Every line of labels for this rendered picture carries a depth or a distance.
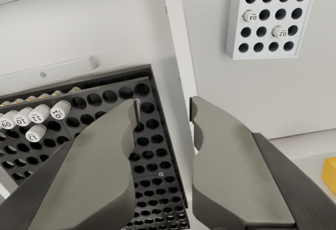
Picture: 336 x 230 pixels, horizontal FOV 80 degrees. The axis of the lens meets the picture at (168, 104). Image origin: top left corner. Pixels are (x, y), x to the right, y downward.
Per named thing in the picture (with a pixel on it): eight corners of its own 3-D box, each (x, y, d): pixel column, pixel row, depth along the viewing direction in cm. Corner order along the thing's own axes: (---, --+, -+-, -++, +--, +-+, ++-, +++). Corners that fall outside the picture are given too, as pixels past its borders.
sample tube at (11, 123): (27, 94, 21) (-6, 119, 17) (38, 92, 21) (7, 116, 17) (33, 104, 22) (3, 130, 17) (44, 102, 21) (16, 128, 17)
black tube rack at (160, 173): (7, 87, 24) (-42, 117, 18) (152, 56, 22) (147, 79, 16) (84, 203, 35) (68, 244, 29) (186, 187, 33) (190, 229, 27)
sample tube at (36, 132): (48, 106, 22) (21, 132, 18) (59, 104, 22) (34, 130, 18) (54, 115, 22) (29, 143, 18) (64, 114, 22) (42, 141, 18)
